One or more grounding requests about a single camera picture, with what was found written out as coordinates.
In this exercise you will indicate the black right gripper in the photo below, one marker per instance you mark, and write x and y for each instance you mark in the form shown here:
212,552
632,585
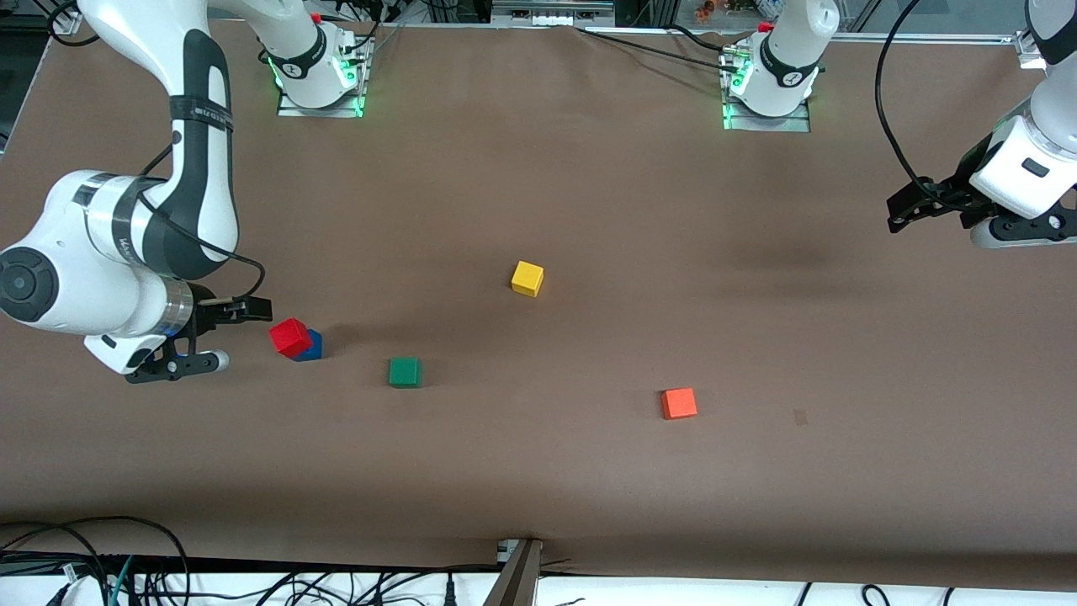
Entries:
204,312

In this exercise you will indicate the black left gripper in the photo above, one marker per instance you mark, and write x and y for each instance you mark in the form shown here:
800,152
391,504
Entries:
948,194

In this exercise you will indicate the red wooden block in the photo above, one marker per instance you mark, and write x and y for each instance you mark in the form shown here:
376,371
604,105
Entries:
290,337

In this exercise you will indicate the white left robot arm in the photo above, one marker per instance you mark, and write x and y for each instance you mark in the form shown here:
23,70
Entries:
791,50

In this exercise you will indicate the blue wooden block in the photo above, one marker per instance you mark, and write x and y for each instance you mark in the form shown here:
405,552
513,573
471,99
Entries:
314,347

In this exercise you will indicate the green wooden block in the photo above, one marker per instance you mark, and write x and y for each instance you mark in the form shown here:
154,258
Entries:
405,373

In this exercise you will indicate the yellow wooden block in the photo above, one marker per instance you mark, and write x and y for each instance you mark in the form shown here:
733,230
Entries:
527,279

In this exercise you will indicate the orange wooden block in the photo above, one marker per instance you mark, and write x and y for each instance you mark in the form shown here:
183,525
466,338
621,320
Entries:
679,404

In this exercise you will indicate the brown table cover sheet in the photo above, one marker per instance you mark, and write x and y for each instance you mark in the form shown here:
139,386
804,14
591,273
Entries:
538,471

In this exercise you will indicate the grey power strip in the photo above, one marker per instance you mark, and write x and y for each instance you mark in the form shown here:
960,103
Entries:
551,13

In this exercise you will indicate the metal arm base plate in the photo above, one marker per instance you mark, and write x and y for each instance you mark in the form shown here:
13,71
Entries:
336,111
791,124

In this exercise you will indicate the aluminium table edge rail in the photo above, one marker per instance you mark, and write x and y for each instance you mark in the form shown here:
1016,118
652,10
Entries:
858,35

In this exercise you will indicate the aluminium corner bracket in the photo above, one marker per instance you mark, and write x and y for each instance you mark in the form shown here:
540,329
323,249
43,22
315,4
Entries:
1031,50
63,27

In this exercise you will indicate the small metal post bracket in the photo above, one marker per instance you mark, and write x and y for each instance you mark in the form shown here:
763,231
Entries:
507,551

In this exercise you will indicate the grey aluminium profile post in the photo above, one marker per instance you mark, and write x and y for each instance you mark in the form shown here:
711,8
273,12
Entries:
517,581

